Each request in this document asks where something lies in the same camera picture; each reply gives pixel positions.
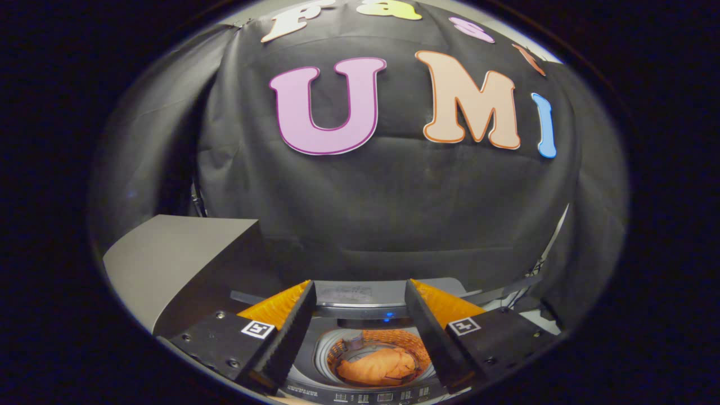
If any orange polo shirt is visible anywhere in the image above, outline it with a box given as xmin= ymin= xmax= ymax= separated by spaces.
xmin=336 ymin=346 xmax=420 ymax=387

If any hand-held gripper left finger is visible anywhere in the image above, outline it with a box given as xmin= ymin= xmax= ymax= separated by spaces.
xmin=168 ymin=280 xmax=317 ymax=395

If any backdrop stand pole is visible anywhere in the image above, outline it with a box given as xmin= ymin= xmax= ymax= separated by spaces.
xmin=190 ymin=177 xmax=208 ymax=217

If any grey washing machine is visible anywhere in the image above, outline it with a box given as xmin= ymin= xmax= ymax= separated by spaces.
xmin=281 ymin=312 xmax=451 ymax=405

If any dark washing machine lid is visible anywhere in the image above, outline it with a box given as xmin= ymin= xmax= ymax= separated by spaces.
xmin=231 ymin=276 xmax=541 ymax=322

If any black backdrop cloth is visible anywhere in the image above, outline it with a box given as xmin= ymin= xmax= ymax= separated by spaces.
xmin=90 ymin=0 xmax=629 ymax=332

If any dark and beige cabinet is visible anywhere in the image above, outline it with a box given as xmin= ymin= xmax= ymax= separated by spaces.
xmin=103 ymin=215 xmax=282 ymax=338

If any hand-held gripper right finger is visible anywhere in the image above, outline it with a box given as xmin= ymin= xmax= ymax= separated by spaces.
xmin=405 ymin=278 xmax=557 ymax=394

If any metal light stand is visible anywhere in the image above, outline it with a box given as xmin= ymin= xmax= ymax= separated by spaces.
xmin=503 ymin=247 xmax=549 ymax=313

